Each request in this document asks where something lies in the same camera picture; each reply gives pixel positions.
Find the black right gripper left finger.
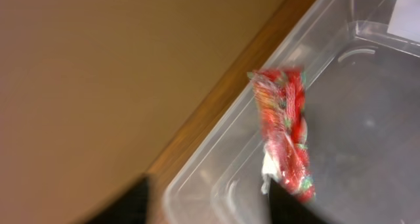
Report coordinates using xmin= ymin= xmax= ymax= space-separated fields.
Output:
xmin=86 ymin=176 xmax=150 ymax=224

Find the white label sticker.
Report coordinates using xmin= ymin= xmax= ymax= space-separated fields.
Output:
xmin=387 ymin=0 xmax=419 ymax=42

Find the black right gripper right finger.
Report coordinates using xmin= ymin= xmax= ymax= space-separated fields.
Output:
xmin=268 ymin=179 xmax=329 ymax=224

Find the clear plastic bin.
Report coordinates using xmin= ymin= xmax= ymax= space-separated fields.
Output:
xmin=163 ymin=0 xmax=419 ymax=223

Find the red snack wrapper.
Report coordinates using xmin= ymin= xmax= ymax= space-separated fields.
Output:
xmin=247 ymin=68 xmax=315 ymax=202

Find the white napkin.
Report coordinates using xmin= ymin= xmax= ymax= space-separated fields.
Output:
xmin=261 ymin=150 xmax=282 ymax=194

